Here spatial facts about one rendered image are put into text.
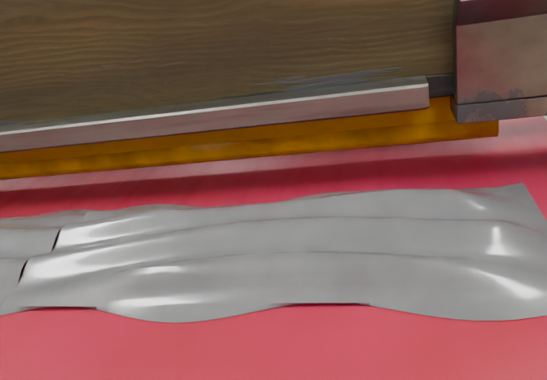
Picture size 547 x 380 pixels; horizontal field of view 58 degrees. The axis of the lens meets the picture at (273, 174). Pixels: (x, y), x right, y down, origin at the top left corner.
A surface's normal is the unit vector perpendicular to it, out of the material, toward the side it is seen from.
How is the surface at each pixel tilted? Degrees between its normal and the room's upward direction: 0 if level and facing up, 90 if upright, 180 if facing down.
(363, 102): 90
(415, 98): 90
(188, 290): 35
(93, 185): 0
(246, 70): 90
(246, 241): 29
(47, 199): 0
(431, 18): 90
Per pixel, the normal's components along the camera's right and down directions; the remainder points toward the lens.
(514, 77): -0.18, 0.44
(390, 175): -0.17, -0.90
